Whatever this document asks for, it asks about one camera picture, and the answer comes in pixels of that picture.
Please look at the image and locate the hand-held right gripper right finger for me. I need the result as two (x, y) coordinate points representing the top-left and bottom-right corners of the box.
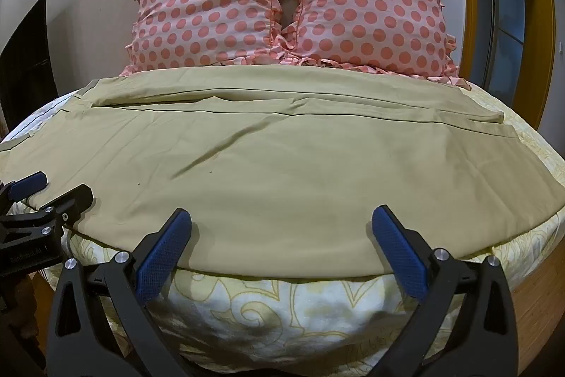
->
(371, 205), (518, 377)

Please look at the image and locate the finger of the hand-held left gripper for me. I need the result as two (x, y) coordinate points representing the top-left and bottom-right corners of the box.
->
(37, 183), (94, 233)
(0, 171), (48, 206)

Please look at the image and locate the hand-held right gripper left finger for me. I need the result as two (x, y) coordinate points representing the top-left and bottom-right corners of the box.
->
(46, 208), (193, 377)

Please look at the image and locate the khaki blanket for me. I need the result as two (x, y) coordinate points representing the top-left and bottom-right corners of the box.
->
(0, 65), (565, 278)

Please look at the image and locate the dark wooden cabinet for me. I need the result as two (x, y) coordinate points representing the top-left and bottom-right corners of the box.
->
(0, 0), (48, 135)

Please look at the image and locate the bed with yellow patterned sheet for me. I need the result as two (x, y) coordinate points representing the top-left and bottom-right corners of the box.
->
(0, 83), (565, 377)

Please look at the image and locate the glass door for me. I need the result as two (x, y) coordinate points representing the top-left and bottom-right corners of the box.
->
(470, 0), (540, 108)

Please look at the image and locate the orange wooden door frame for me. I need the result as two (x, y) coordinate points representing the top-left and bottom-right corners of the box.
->
(375, 0), (558, 130)

